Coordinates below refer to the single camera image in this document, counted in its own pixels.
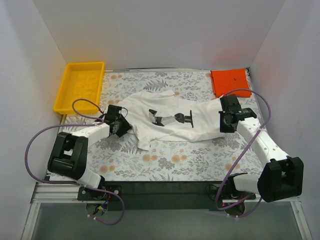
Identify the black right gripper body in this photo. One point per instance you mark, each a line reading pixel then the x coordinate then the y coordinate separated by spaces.
pixel 223 121

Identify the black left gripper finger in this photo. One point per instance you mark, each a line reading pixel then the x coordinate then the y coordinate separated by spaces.
pixel 113 129
pixel 124 126

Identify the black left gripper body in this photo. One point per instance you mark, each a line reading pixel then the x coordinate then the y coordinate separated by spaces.
pixel 122 126

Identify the white t-shirt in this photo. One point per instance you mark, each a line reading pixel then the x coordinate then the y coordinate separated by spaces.
pixel 167 117

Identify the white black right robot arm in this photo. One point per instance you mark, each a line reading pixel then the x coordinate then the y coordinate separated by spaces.
pixel 282 175

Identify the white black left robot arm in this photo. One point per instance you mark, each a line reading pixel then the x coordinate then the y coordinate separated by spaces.
pixel 70 150

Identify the floral patterned table mat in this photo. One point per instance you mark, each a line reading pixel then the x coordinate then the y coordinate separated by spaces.
pixel 120 159

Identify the yellow plastic tray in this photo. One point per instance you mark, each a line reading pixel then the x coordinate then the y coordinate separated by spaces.
pixel 81 80

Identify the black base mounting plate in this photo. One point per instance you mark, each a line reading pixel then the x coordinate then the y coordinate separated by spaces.
pixel 162 195

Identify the aluminium frame rail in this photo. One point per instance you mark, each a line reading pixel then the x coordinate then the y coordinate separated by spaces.
pixel 56 214

